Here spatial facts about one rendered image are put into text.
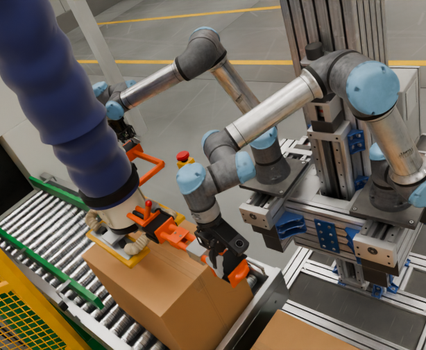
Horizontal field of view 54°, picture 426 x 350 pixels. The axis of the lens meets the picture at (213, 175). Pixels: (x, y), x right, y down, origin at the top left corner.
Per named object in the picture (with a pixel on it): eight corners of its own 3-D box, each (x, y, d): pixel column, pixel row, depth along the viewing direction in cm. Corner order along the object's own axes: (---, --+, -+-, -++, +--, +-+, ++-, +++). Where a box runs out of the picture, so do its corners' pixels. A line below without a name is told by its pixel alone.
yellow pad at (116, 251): (87, 237, 177) (81, 228, 174) (105, 221, 181) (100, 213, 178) (131, 269, 153) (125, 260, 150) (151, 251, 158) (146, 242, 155)
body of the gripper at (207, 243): (217, 229, 124) (205, 200, 117) (238, 240, 118) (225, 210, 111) (199, 246, 121) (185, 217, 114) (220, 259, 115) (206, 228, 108)
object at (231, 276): (214, 276, 125) (208, 265, 122) (229, 259, 128) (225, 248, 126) (234, 288, 119) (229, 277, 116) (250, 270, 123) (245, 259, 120)
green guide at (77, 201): (33, 185, 342) (27, 177, 337) (44, 178, 347) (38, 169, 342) (161, 247, 237) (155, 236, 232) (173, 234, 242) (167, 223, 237)
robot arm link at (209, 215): (221, 198, 108) (200, 218, 105) (227, 210, 111) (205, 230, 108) (202, 189, 114) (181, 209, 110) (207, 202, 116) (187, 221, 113)
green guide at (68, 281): (-25, 230, 315) (-33, 222, 310) (-13, 221, 321) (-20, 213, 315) (89, 322, 211) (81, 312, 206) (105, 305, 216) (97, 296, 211)
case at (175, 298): (118, 305, 214) (80, 255, 191) (173, 252, 232) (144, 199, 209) (196, 371, 173) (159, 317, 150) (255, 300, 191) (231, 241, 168)
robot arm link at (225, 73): (259, 150, 180) (178, 49, 154) (259, 131, 191) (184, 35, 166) (284, 137, 175) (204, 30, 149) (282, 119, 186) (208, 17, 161)
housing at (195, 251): (189, 258, 134) (184, 248, 132) (202, 244, 138) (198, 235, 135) (203, 267, 130) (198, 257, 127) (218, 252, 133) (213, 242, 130)
